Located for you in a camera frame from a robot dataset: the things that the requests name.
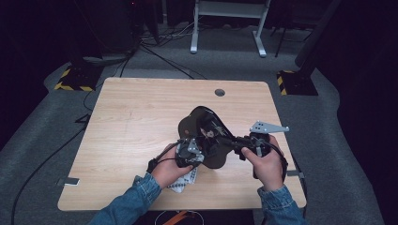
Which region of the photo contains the person's right hand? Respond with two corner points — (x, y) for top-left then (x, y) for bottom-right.
(240, 134), (285, 192)

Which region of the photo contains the black slanted pole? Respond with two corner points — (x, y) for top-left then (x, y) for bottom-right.
(294, 0), (343, 78)

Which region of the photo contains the dark cabinet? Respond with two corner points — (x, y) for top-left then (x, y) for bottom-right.
(73, 0), (144, 59)

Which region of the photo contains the hand-held gripper cable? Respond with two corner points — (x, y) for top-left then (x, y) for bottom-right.
(145, 141), (183, 174)
(265, 140), (289, 183)

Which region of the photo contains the black tripod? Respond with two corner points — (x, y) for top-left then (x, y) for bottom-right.
(274, 26), (314, 59)

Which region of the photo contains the orange strap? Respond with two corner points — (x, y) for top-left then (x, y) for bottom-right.
(162, 210), (192, 225)

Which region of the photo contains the long black floor cable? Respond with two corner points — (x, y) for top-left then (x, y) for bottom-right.
(10, 113), (92, 225)

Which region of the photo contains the white desk frame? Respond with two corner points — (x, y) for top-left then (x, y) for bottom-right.
(190, 0), (272, 59)

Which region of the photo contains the thin black cable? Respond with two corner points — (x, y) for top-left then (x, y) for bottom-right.
(290, 154), (310, 221)

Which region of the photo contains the black diagonal floor cable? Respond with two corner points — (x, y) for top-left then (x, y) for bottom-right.
(140, 44), (208, 81)

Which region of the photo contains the black yellow striped stand base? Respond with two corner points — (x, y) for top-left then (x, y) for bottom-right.
(276, 69), (319, 97)
(54, 64), (104, 93)

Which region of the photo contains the bundle of floor cables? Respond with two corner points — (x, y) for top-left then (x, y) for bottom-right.
(140, 20), (203, 46)

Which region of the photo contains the person's left hand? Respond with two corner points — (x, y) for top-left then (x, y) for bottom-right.
(151, 142), (194, 190)

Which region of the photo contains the right hand-held gripper cable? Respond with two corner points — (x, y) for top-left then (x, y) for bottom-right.
(265, 140), (289, 183)

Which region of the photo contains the left hand-held gripper cable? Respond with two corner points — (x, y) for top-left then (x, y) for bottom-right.
(145, 141), (183, 174)

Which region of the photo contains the black floral lacquer plate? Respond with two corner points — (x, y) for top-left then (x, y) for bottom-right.
(177, 105), (237, 170)

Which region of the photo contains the grey tape strip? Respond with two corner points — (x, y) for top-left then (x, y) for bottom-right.
(285, 170), (306, 180)
(57, 176), (81, 188)

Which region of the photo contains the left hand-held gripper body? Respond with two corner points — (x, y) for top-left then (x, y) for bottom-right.
(176, 137), (205, 169)

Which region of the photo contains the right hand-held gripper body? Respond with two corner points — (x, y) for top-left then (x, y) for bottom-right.
(234, 120), (290, 161)

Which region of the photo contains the white checked cloth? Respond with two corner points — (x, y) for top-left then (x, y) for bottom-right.
(167, 143), (200, 194)

